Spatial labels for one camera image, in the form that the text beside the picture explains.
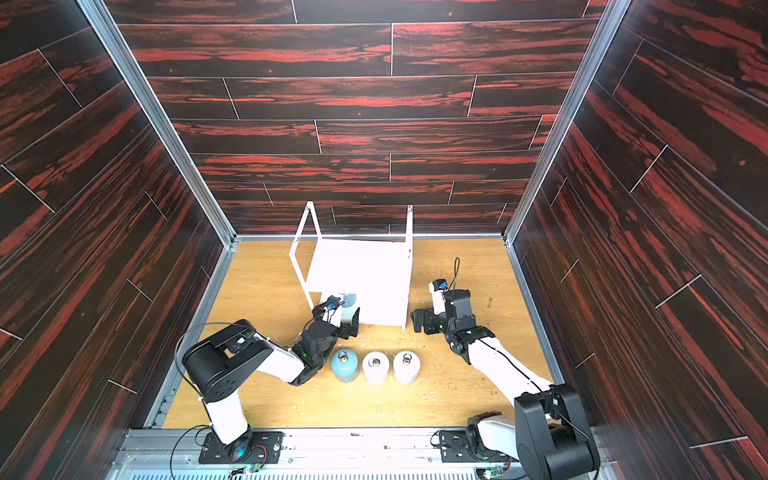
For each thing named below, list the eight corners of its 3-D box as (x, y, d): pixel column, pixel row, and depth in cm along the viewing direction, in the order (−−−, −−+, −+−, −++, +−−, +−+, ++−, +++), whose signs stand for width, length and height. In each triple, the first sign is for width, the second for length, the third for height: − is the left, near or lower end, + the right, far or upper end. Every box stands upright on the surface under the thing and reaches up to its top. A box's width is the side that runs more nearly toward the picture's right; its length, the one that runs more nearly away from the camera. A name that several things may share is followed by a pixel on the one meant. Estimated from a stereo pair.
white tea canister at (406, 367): (393, 384, 86) (394, 373, 79) (393, 362, 90) (394, 350, 83) (418, 384, 86) (421, 373, 79) (416, 362, 90) (419, 350, 83)
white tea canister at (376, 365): (363, 384, 85) (361, 375, 79) (364, 362, 89) (362, 351, 83) (389, 384, 85) (389, 375, 79) (389, 362, 89) (389, 351, 83)
